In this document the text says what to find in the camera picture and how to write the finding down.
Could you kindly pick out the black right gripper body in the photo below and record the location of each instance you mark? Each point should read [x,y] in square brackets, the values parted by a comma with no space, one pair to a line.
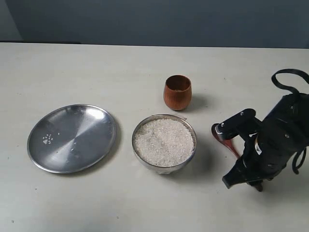
[284,135]

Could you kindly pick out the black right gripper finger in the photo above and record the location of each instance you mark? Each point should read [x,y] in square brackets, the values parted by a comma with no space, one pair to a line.
[239,174]

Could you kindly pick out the dark red wooden spoon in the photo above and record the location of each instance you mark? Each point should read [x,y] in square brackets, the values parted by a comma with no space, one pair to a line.
[227,143]

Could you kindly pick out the steel bowl of rice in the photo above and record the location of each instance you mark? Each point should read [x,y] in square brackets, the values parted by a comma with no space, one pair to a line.
[164,143]

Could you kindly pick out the brown wooden cup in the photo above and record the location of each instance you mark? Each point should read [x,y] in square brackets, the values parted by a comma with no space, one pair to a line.
[177,92]

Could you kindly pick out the round steel plate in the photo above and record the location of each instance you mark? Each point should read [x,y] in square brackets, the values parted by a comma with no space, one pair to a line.
[72,138]

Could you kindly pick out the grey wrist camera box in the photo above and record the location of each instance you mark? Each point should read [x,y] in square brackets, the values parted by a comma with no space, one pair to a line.
[243,124]

